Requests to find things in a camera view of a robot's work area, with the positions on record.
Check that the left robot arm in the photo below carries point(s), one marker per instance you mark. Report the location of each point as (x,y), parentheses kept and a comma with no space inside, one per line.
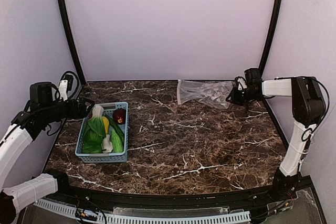
(47,104)

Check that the white radish toy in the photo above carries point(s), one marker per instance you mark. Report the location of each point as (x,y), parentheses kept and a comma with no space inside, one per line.
(97,112)

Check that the black frame post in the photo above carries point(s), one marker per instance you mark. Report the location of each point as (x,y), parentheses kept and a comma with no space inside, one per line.
(270,35)
(71,42)

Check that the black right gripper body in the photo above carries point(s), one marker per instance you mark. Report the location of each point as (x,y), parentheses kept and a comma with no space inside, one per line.
(237,96)

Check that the black front rail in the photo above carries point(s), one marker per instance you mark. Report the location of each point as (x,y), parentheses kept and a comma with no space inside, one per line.
(255,199)

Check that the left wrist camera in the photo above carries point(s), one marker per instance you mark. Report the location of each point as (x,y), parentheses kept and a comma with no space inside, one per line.
(65,85)

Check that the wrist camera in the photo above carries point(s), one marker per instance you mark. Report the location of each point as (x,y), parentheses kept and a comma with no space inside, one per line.
(252,78)
(65,85)

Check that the blue plastic basket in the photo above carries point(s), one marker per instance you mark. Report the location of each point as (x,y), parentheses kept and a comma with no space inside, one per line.
(108,155)

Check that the clear zip top bag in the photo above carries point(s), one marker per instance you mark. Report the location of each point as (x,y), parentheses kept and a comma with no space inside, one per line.
(213,94)

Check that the white slotted cable duct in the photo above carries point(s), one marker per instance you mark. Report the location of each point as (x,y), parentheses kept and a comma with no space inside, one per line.
(127,215)

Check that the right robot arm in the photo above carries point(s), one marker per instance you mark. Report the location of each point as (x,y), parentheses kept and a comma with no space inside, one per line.
(309,108)

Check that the right black frame post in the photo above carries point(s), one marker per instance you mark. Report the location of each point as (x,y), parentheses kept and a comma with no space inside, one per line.
(270,35)

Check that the yellow corn toy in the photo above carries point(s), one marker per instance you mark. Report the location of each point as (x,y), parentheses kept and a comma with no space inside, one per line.
(106,124)

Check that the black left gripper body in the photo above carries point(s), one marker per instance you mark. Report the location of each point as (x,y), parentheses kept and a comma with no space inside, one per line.
(79,107)

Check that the dark red apple toy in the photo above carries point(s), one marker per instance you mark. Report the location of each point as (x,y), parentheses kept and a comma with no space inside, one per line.
(119,116)

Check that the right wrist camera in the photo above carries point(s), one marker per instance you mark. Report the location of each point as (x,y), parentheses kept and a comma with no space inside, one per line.
(252,78)

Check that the left black frame post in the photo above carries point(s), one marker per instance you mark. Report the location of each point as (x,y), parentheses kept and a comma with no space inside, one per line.
(71,42)

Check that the green leafy vegetable toy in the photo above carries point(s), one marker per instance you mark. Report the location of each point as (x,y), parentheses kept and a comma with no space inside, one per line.
(93,134)

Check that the green cucumber toy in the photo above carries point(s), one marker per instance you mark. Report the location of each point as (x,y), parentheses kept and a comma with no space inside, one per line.
(117,137)

